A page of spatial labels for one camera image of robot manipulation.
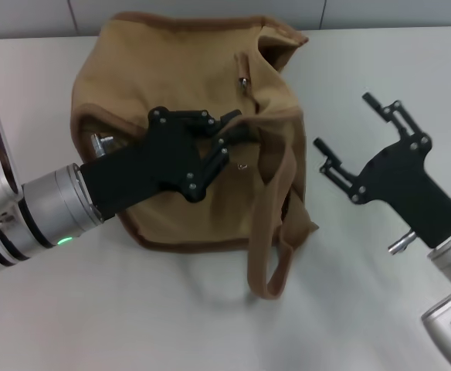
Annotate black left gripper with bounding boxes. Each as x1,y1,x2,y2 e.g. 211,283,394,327
79,107,262,223

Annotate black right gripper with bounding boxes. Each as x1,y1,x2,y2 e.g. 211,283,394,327
313,91,451,249

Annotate khaki canvas food bag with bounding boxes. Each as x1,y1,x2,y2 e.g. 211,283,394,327
70,11,320,301

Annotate brown zipper pull tab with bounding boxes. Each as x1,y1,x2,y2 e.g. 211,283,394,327
236,53,253,91

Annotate silver right gripper connector stub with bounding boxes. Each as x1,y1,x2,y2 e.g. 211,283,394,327
388,230,417,255

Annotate silver gripper connector stub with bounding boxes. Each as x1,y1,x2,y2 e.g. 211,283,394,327
89,133,115,160
388,230,417,255

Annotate silver left gripper connector stub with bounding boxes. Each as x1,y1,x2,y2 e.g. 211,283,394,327
89,133,115,160

